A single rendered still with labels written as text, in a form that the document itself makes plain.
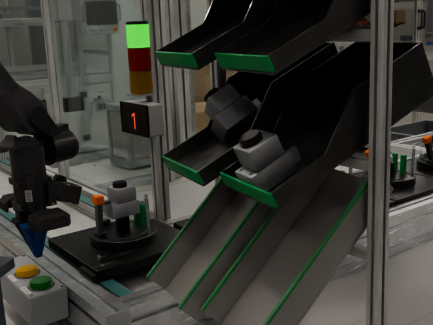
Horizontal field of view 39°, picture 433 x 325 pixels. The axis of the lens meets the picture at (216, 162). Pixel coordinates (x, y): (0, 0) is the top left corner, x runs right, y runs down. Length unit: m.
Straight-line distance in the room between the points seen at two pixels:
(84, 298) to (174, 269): 0.17
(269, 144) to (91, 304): 0.46
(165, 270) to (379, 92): 0.46
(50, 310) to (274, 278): 0.45
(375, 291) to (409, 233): 0.71
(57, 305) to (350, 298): 0.57
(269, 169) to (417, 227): 0.82
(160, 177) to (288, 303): 0.70
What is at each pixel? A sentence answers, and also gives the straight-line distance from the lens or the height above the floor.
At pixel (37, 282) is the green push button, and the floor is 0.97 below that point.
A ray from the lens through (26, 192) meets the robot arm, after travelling 1.07.
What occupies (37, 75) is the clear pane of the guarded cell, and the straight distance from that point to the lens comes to 2.48.
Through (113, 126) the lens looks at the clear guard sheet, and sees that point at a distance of 1.58.
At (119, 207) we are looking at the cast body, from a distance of 1.25.
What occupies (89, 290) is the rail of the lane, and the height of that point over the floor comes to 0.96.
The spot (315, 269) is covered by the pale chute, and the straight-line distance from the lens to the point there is 0.78.
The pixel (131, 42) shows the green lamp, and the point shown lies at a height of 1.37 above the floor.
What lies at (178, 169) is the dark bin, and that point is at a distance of 0.90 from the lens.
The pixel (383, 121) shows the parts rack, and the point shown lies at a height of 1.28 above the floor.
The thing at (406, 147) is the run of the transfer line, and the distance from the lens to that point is 2.17.
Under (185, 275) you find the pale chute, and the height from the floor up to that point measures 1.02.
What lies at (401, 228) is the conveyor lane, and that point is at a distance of 1.48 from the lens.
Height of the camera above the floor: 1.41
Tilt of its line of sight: 13 degrees down
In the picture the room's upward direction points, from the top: 2 degrees counter-clockwise
